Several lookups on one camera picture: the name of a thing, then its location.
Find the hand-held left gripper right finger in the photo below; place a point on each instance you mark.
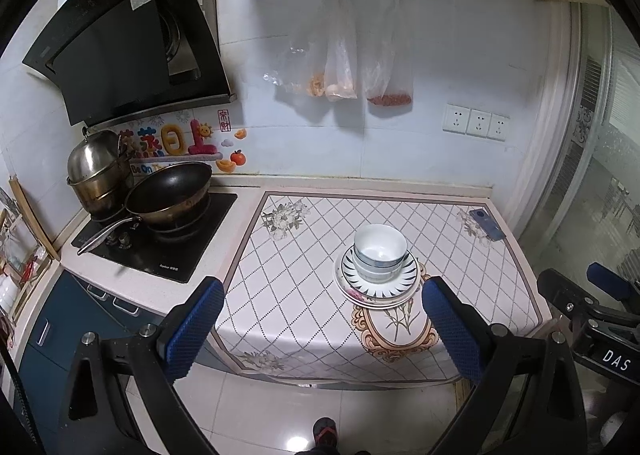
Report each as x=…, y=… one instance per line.
x=450, y=330

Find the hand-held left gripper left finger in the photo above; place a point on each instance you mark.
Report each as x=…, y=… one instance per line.
x=192, y=330

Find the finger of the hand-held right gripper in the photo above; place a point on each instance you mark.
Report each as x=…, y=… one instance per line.
x=607, y=280
x=562, y=292

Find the blue striped white plate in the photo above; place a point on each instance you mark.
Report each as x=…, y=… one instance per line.
x=400, y=280

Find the white ceramic bowl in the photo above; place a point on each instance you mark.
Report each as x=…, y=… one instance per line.
x=380, y=270
x=380, y=242
x=378, y=279

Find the black gas stove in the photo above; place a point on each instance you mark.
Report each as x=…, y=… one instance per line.
x=165, y=257

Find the blue smartphone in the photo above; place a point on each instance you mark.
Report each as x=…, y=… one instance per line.
x=486, y=224

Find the floral diamond pattern table cover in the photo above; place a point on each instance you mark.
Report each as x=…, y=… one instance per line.
x=300, y=295

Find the glass sliding door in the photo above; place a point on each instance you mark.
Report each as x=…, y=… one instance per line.
x=600, y=160

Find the blue kitchen cabinet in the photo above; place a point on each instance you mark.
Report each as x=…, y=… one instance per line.
x=65, y=320

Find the black wok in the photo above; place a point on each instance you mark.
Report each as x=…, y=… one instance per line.
x=170, y=187

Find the person's shoe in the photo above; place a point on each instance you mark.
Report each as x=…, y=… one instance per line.
x=325, y=434

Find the stainless steel steamer pot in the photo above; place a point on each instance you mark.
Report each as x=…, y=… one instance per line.
x=95, y=165

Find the wooden cutting board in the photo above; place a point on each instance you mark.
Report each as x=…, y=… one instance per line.
x=31, y=217

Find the clear plastic bag red contents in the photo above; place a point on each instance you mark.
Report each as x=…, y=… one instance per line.
x=387, y=80

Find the black range hood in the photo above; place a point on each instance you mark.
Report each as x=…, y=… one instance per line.
x=125, y=35

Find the white wall socket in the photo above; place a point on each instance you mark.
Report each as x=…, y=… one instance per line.
x=499, y=127
x=480, y=122
x=456, y=118

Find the colourful wall stickers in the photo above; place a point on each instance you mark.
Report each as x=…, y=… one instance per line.
x=175, y=140

